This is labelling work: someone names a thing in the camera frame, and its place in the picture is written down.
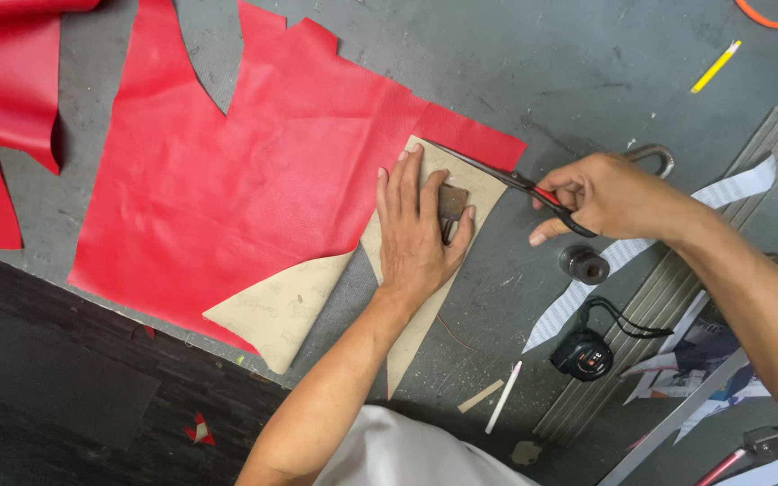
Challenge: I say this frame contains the person's left hand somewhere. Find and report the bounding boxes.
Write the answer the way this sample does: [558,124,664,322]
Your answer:
[375,142,477,309]

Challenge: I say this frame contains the person's right hand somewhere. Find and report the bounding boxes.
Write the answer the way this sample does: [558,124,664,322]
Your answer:
[529,152,684,247]

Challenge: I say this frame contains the brown metal weight block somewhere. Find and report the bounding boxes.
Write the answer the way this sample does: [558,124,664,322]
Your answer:
[438,185,470,245]

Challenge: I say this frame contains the beige pattern piece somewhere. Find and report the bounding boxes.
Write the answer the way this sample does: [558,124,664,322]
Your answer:
[360,135,509,400]

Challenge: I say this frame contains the red-handled black scissors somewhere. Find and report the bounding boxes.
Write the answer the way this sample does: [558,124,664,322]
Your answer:
[423,139,598,239]

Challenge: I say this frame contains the curved metal hook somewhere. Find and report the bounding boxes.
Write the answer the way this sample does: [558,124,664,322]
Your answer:
[621,143,675,180]

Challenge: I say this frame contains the thin red thread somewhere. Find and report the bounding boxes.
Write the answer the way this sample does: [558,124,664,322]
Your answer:
[437,313,478,352]

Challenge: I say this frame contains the white printed paper strip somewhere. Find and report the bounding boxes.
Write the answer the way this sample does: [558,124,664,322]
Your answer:
[522,154,778,355]

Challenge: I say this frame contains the ribbed grey metal strip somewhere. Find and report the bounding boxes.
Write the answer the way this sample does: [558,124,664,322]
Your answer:
[532,106,778,447]

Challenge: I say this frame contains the black tape measure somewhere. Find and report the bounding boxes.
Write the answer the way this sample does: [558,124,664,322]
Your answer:
[549,296,675,383]

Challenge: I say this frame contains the yellow marking pencil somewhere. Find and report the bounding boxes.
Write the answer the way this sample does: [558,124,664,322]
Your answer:
[690,40,743,95]

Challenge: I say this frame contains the large red leather sheet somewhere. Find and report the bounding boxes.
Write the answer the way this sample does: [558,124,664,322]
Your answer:
[67,0,528,376]

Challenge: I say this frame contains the printed magazine pages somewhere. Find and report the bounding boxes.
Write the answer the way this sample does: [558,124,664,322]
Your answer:
[621,290,772,444]

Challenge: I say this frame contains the white marking pen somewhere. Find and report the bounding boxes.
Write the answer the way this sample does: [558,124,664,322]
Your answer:
[484,360,524,436]

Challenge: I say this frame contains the person's white shirt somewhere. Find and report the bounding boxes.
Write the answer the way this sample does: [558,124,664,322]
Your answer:
[312,404,540,486]

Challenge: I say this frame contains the long flat metal ruler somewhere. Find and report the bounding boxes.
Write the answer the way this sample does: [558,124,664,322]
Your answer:
[597,269,778,486]

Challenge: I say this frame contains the small red leather scrap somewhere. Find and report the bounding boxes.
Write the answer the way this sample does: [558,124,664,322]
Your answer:
[184,411,216,447]

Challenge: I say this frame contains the folded red leather piece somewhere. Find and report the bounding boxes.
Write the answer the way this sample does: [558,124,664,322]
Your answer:
[0,0,101,176]

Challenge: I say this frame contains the orange cable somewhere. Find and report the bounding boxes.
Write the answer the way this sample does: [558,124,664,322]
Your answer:
[733,0,778,30]

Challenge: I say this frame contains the red-handled metal tool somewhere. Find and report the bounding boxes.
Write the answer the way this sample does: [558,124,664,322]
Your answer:
[695,421,778,486]

